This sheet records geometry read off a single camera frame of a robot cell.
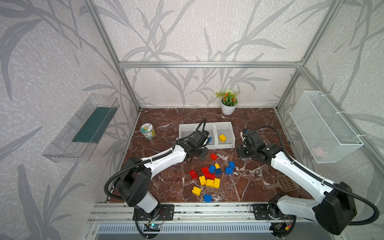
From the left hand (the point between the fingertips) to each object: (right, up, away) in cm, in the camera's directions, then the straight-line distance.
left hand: (205, 146), depth 87 cm
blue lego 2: (+16, -12, +3) cm, 20 cm away
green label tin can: (-37, +9, +9) cm, 39 cm away
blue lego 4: (+4, -13, 0) cm, 14 cm away
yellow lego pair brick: (+5, -19, -7) cm, 21 cm away
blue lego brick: (+3, +2, +14) cm, 15 cm away
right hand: (+20, +1, -3) cm, 20 cm away
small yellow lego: (+8, -12, +1) cm, 14 cm away
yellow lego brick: (+12, +3, +12) cm, 17 cm away
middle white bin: (+4, +11, +15) cm, 19 cm away
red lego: (-7, -16, -3) cm, 17 cm away
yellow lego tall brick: (-1, -18, -5) cm, 18 cm away
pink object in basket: (+55, 0, -15) cm, 57 cm away
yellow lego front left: (-5, -22, -9) cm, 24 cm away
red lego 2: (0, -14, 0) cm, 14 cm away
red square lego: (+6, -8, +7) cm, 12 cm away
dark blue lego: (+8, -15, -1) cm, 17 cm away
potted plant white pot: (+18, +30, +18) cm, 39 cm away
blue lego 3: (+14, -14, 0) cm, 20 cm away
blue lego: (+1, -26, -9) cm, 28 cm away
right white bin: (+15, +9, +19) cm, 26 cm away
